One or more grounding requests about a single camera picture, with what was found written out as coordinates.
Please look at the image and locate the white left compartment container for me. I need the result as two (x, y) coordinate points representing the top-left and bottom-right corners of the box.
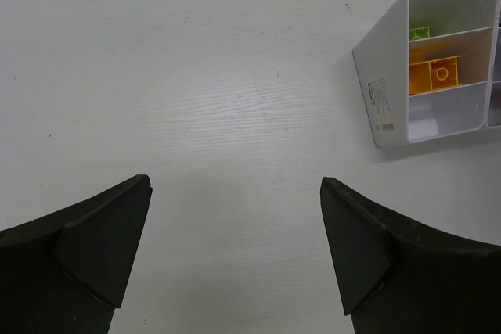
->
(352, 0), (500, 148)

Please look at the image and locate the yellow-orange lego brick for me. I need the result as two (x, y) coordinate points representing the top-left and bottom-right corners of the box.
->
(429, 56), (460, 91)

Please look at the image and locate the lime green lego brick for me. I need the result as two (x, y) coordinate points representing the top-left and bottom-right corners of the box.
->
(409, 26), (431, 41)

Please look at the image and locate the yellow lego brick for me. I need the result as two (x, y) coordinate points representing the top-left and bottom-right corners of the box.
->
(409, 62), (432, 95)

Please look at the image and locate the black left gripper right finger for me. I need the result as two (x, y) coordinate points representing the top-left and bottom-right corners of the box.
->
(320, 178), (500, 333)

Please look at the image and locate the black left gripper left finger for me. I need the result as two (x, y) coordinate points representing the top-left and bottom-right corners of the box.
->
(1, 174), (152, 333)

